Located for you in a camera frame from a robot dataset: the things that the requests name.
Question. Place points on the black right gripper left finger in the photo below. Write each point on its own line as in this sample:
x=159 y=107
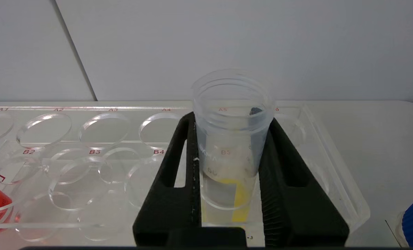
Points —
x=171 y=194

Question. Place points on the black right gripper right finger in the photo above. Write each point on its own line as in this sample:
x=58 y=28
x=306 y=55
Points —
x=296 y=201

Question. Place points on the test tube with yellow pigment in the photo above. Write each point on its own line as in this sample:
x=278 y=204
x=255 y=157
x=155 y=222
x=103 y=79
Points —
x=230 y=139

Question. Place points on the clear acrylic test tube rack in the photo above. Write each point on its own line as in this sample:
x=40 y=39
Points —
x=88 y=166

